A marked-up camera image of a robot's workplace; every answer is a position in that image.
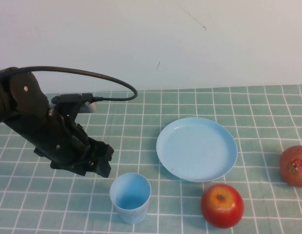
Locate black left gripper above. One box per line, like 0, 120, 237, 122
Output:
33, 111, 114, 179

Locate light blue plastic cup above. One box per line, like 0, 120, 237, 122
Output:
109, 172, 152, 224

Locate light blue plastic plate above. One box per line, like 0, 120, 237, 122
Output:
156, 117, 238, 183

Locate green white checkered tablecloth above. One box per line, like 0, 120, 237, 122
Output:
0, 84, 302, 234

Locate red yellow apple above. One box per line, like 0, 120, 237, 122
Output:
201, 183, 245, 229

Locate pale red apple with sticker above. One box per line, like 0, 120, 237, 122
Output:
279, 145, 302, 188

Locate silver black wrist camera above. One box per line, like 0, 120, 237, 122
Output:
50, 92, 98, 115

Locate black camera cable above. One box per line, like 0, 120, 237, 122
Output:
0, 65, 138, 101

